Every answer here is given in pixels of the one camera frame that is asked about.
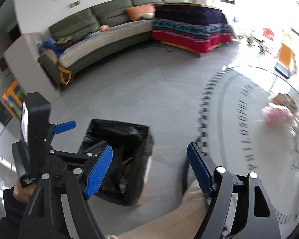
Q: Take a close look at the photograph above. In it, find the brown cardboard piece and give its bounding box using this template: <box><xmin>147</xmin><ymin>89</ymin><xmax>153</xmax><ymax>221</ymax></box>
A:
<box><xmin>272</xmin><ymin>93</ymin><xmax>298</xmax><ymax>113</ymax></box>

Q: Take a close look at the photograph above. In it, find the black lined trash bin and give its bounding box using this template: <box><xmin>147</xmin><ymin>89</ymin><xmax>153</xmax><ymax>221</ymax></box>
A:
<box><xmin>78</xmin><ymin>119</ymin><xmax>154</xmax><ymax>206</ymax></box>

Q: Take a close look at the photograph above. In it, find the person's left hand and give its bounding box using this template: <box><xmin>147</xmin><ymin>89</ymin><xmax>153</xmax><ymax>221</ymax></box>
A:
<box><xmin>13</xmin><ymin>180</ymin><xmax>36</xmax><ymax>203</ymax></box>

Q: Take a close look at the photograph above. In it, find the person's beige trouser leg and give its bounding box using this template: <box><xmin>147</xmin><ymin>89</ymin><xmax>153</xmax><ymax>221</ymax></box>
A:
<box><xmin>107</xmin><ymin>180</ymin><xmax>208</xmax><ymax>239</ymax></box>

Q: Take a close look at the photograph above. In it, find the white side cabinet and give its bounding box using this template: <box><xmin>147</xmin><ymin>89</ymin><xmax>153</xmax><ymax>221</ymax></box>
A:
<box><xmin>4</xmin><ymin>32</ymin><xmax>60</xmax><ymax>103</ymax></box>

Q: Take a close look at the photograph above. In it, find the green sectional sofa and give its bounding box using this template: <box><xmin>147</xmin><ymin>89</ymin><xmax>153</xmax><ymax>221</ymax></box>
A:
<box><xmin>38</xmin><ymin>0</ymin><xmax>184</xmax><ymax>87</ymax></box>

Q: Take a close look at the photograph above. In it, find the pink plastic wrapper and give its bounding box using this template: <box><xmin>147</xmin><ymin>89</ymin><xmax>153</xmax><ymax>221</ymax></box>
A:
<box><xmin>261</xmin><ymin>103</ymin><xmax>298</xmax><ymax>137</ymax></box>

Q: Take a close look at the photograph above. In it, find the orange cushion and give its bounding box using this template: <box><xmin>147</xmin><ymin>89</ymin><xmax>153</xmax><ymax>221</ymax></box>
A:
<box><xmin>125</xmin><ymin>4</ymin><xmax>155</xmax><ymax>22</ymax></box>

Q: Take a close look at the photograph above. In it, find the yellow children's slide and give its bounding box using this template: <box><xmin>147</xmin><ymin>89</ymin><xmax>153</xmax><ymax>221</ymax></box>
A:
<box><xmin>274</xmin><ymin>43</ymin><xmax>298</xmax><ymax>79</ymax></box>

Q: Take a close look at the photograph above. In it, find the table with colourful blanket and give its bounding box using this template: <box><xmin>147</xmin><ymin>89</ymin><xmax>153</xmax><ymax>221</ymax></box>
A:
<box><xmin>152</xmin><ymin>3</ymin><xmax>232</xmax><ymax>55</ymax></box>

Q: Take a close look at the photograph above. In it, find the white ride-on toy car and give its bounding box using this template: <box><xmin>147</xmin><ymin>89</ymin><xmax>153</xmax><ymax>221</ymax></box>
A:
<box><xmin>247</xmin><ymin>33</ymin><xmax>270</xmax><ymax>53</ymax></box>

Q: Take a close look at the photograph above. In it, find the red baby swing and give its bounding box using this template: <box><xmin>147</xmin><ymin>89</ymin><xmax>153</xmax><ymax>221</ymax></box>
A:
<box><xmin>263</xmin><ymin>27</ymin><xmax>274</xmax><ymax>40</ymax></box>

